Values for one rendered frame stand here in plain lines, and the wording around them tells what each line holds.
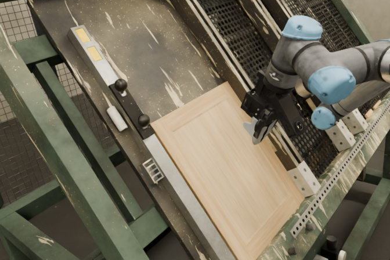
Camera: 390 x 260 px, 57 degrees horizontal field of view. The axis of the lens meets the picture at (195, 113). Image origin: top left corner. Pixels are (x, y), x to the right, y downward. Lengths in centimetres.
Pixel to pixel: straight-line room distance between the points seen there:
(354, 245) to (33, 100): 195
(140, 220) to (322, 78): 69
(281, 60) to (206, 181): 58
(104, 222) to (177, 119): 44
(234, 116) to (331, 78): 76
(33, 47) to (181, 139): 55
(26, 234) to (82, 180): 90
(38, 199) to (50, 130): 111
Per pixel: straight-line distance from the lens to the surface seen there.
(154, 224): 116
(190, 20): 152
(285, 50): 78
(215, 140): 131
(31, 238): 184
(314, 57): 74
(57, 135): 103
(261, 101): 88
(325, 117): 122
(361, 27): 266
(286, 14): 197
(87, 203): 100
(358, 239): 246
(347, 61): 75
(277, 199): 143
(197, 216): 115
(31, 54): 122
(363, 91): 118
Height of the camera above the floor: 182
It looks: 23 degrees down
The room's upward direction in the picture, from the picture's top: 8 degrees counter-clockwise
